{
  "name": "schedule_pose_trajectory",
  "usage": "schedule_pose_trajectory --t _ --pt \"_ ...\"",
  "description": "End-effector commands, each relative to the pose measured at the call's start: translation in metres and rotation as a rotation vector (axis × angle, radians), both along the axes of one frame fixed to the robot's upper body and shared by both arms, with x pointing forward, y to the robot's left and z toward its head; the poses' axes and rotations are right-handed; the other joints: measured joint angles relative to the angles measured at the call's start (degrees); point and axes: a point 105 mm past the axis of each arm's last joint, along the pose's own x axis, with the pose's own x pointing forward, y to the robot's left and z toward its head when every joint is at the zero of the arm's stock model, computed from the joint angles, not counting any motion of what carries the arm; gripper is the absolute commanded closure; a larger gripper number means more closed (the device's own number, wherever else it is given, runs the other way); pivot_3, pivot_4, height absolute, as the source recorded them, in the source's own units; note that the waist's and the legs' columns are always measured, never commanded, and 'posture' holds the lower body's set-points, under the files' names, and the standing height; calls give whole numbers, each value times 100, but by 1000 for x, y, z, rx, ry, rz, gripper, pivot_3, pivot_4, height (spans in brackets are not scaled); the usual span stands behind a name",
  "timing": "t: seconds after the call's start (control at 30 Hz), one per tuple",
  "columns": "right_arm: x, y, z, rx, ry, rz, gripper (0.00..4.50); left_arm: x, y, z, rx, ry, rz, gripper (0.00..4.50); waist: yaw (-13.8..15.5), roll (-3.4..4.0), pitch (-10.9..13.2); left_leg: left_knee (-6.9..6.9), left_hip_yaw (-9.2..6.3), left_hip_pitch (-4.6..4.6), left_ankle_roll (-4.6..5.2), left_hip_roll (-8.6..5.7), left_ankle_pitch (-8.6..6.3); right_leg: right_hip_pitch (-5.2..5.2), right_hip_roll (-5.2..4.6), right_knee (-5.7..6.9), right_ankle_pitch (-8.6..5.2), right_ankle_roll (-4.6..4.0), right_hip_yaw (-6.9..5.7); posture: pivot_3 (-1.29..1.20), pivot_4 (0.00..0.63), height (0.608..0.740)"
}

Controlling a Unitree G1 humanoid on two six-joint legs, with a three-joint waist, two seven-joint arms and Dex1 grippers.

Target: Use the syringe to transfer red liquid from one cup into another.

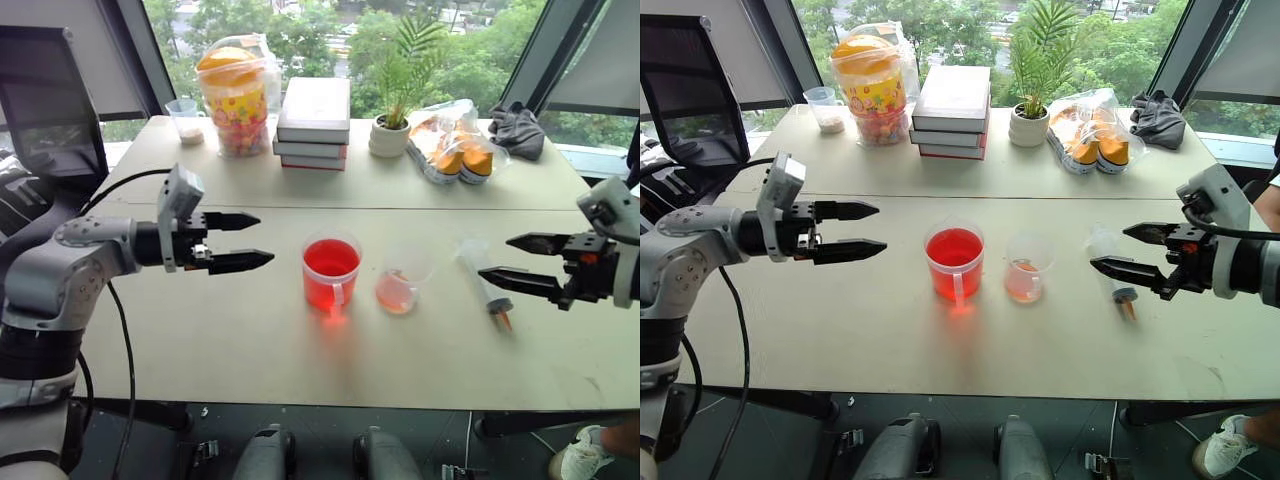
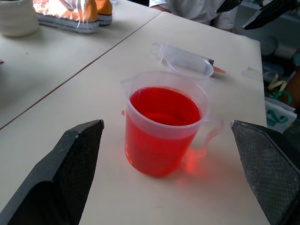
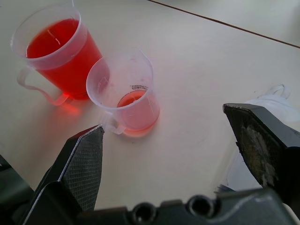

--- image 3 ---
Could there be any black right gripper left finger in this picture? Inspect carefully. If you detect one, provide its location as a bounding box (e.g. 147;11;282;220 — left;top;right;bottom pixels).
22;124;105;225

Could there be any small beaker with red liquid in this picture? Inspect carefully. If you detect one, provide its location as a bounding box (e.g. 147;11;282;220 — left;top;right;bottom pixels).
86;47;161;137

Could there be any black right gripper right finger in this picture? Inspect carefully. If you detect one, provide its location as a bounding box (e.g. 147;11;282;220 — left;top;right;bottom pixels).
222;103;300;207

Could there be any large beaker of red liquid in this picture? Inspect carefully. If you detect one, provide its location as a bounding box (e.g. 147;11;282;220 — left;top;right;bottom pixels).
10;5;104;107

